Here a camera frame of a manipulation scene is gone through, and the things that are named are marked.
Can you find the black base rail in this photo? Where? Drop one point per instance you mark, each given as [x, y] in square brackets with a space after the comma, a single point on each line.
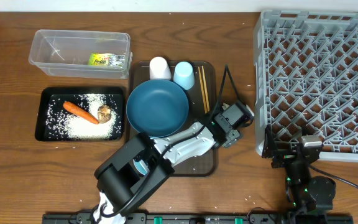
[160, 218]

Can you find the orange carrot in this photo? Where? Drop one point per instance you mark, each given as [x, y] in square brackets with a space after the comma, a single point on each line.
[76, 110]

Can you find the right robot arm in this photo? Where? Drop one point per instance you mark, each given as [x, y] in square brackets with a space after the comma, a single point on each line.
[311, 196]

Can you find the black rectangular tray bin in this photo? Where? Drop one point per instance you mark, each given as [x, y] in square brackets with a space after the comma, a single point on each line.
[48, 92]

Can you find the brown food scrap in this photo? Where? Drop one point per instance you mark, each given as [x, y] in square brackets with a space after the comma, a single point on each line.
[104, 114]

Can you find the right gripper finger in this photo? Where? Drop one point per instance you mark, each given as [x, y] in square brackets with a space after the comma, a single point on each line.
[304, 130]
[269, 143]

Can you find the green snack wrapper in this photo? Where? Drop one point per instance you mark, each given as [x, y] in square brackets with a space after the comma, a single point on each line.
[106, 60]

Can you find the white rice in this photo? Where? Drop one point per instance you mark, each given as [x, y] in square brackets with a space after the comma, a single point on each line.
[61, 125]

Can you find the light blue bowl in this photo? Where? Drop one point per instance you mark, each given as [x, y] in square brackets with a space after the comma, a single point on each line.
[141, 166]

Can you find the white tissue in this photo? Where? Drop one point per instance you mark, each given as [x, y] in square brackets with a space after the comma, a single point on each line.
[250, 111]

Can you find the grey dishwasher rack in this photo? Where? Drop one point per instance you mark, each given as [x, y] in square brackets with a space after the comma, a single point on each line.
[307, 77]

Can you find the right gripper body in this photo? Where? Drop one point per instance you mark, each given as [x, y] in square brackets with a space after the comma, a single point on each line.
[284, 157]

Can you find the clear plastic bin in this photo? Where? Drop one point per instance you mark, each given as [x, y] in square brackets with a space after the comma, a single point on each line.
[66, 53]

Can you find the light blue plastic cup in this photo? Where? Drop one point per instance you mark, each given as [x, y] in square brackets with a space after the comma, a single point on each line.
[184, 75]

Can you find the white plastic cup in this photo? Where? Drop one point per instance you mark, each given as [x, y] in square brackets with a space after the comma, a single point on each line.
[159, 69]

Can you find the dark blue plate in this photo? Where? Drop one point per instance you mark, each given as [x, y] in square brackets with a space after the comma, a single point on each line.
[157, 107]

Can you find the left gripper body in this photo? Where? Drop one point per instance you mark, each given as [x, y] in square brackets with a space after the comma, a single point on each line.
[232, 137]

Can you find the dark brown serving tray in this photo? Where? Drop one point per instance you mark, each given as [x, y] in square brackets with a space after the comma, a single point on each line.
[199, 166]

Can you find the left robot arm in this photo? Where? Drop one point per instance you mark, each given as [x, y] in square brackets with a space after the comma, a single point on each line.
[136, 170]

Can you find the wooden chopstick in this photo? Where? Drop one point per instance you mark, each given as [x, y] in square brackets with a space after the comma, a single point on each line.
[206, 97]
[202, 91]

